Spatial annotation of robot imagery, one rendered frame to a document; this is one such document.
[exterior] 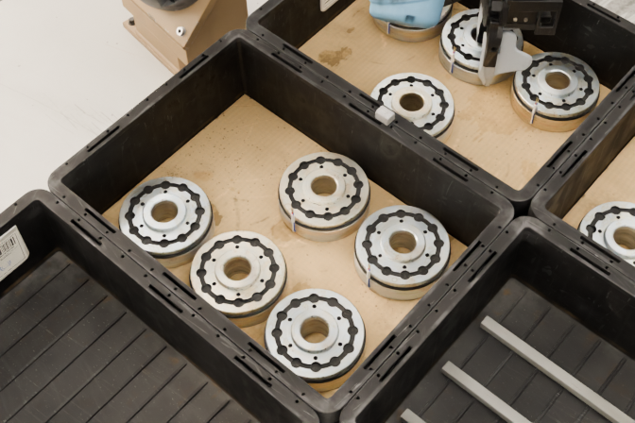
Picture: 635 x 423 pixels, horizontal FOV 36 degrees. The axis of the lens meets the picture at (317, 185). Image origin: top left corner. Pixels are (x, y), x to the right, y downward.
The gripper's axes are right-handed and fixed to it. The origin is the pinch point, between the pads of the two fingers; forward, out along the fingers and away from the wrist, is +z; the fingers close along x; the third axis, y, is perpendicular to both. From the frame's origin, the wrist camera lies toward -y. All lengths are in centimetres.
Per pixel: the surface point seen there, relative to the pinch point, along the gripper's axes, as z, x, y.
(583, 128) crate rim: -7.9, -16.6, 9.1
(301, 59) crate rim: -8.0, -7.5, -21.6
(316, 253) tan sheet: 2.1, -27.1, -19.3
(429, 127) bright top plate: -0.8, -11.3, -6.7
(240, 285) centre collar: -1.6, -33.5, -26.9
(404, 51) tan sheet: 2.0, 3.3, -9.2
